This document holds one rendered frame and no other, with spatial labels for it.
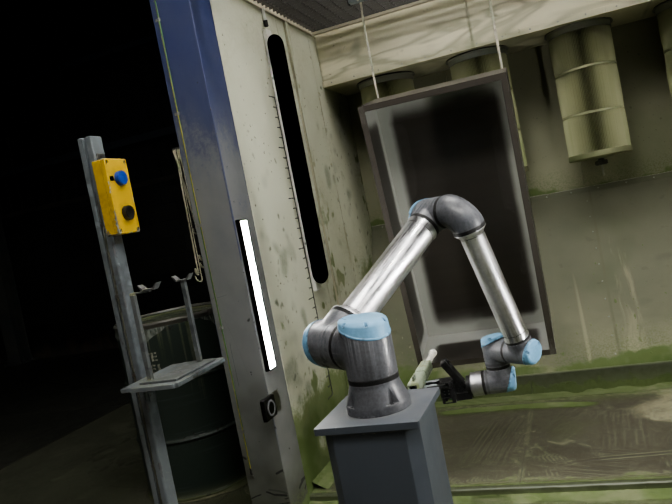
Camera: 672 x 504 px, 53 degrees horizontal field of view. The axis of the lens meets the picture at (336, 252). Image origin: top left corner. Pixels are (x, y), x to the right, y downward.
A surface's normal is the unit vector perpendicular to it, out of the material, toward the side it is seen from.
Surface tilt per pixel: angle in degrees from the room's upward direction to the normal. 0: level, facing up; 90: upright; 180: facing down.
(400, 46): 90
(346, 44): 90
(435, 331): 102
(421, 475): 90
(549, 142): 90
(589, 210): 57
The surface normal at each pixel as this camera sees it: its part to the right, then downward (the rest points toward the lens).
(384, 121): -0.24, 0.30
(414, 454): 0.43, -0.04
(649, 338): -0.38, -0.43
